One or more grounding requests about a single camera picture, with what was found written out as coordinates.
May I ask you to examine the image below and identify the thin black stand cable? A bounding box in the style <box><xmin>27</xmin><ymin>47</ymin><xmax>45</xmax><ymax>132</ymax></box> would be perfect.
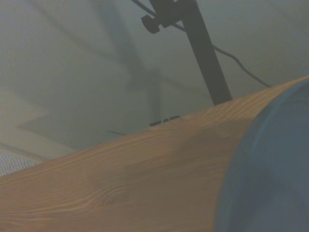
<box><xmin>131</xmin><ymin>0</ymin><xmax>273</xmax><ymax>88</ymax></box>

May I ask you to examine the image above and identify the small black floor bracket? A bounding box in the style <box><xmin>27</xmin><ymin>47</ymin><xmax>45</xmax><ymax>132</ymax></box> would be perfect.
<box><xmin>149</xmin><ymin>115</ymin><xmax>182</xmax><ymax>128</ymax></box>

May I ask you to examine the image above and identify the glossy round dinner plate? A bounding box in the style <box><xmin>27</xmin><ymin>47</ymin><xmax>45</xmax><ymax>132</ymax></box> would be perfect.
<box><xmin>212</xmin><ymin>78</ymin><xmax>309</xmax><ymax>232</ymax></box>

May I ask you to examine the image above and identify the thick black camera stand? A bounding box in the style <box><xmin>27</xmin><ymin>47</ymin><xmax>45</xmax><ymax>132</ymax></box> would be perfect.
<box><xmin>140</xmin><ymin>0</ymin><xmax>234</xmax><ymax>106</ymax></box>

